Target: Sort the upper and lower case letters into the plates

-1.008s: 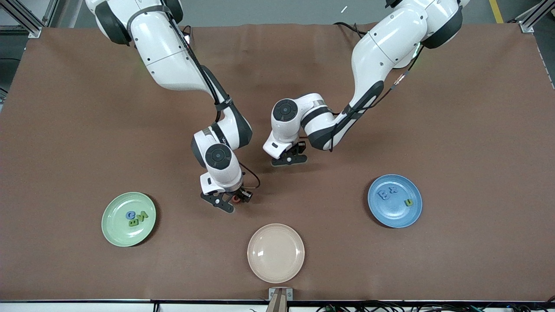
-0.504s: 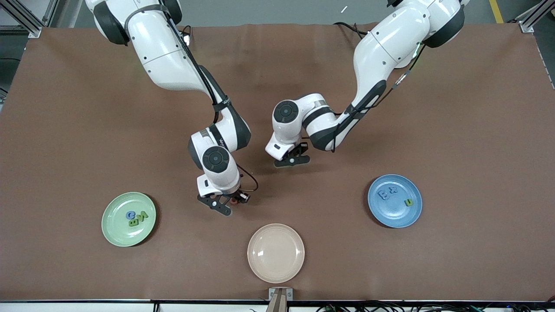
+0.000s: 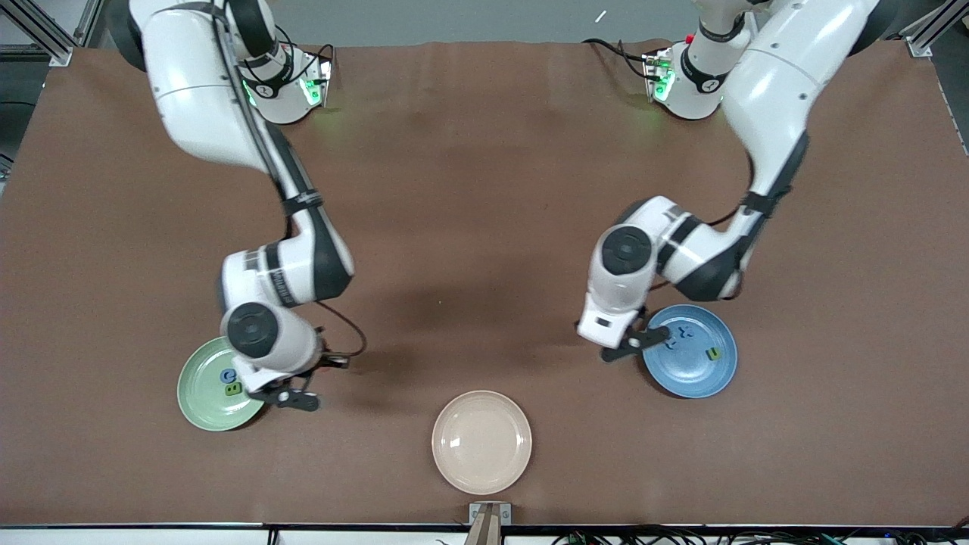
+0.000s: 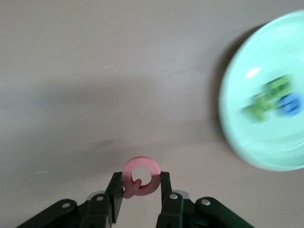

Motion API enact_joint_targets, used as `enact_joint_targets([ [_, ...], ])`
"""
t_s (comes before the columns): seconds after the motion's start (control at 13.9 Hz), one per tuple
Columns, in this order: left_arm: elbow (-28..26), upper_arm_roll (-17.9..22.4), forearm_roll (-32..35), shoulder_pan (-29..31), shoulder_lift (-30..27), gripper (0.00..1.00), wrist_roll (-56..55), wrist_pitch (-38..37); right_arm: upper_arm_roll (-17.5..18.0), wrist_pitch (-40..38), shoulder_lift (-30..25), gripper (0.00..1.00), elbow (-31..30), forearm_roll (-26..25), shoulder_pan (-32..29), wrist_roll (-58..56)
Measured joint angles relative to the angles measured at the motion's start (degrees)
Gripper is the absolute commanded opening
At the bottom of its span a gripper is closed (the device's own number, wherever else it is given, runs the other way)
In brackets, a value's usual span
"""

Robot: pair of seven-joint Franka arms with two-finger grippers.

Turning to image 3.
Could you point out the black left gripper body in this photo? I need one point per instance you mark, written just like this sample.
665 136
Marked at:
649 321

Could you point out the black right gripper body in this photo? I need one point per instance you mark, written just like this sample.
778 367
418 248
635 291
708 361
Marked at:
321 362

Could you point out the green letter B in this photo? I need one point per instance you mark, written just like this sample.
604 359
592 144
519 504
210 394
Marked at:
233 390

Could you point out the blue letter C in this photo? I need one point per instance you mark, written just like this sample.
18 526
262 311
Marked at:
227 375

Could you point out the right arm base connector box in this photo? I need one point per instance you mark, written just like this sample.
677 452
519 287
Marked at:
316 82

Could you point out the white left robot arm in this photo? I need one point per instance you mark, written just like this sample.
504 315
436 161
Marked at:
772 83

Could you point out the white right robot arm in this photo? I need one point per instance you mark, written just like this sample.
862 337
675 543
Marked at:
204 98

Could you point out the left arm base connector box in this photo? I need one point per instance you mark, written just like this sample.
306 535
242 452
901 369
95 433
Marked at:
657 76

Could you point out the blue plate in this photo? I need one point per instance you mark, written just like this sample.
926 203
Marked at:
696 371

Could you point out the light green plate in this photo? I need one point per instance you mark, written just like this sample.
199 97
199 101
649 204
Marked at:
200 386

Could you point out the beige plate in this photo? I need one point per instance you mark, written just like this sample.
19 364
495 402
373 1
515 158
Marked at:
481 442

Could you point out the brown table mat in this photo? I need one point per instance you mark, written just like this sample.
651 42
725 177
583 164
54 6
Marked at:
484 189

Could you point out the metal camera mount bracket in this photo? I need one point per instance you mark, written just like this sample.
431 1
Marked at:
490 518

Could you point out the aluminium frame profile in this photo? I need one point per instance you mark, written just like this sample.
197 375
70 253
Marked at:
935 26
45 30

